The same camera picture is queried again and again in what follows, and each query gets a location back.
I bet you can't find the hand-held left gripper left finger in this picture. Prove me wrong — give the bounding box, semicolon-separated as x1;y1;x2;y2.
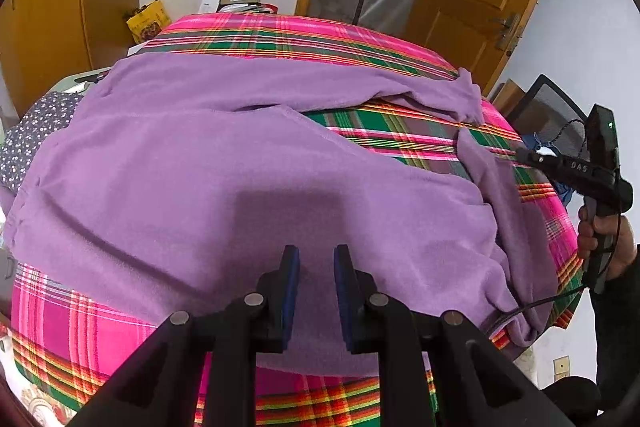
72;245;301;427

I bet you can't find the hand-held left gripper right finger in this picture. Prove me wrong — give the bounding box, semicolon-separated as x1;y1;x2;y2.
334;244;576;427

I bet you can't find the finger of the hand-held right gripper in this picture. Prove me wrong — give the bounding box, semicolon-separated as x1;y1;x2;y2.
515;148;556;172

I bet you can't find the purple fleece garment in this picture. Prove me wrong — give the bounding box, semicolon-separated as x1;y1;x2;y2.
2;52;558;378

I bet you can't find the person's right forearm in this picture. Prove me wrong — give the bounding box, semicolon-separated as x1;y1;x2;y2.
590;247;640;427

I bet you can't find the person's right hand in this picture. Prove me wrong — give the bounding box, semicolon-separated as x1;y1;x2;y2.
577;204;638;280

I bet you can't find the blue denim bag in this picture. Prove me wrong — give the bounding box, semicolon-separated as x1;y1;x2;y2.
532;132;576;206

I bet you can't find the black mesh office chair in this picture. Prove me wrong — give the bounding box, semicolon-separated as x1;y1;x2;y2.
510;74;591;188

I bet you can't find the brown leaning board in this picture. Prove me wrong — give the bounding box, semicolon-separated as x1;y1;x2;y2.
490;79;526;118

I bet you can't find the pink plaid blanket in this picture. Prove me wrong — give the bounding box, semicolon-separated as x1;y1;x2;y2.
10;12;583;427

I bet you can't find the dark floral folded cloth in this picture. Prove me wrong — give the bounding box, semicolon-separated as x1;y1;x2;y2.
0;92;86;192

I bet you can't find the table with printed cover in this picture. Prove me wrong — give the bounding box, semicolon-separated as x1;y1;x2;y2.
0;67;111;118

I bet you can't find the yellow printed bag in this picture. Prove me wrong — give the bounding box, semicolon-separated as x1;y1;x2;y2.
125;0;173;45

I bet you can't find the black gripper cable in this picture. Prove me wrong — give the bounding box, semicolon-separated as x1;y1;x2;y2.
492;282;587;329

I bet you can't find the metal door handle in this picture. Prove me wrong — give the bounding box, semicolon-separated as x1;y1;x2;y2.
492;12;526;52

